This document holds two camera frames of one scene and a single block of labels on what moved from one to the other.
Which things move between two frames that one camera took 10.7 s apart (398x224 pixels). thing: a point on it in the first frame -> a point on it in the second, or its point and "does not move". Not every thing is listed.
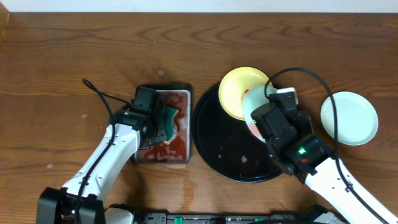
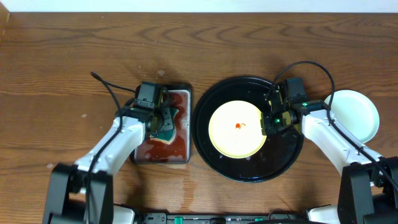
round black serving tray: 227,145 does not move
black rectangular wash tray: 178,150 does not move
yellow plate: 234,85 -> 236,129
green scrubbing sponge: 170,114 does not move
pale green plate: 255,98 -> 355,112
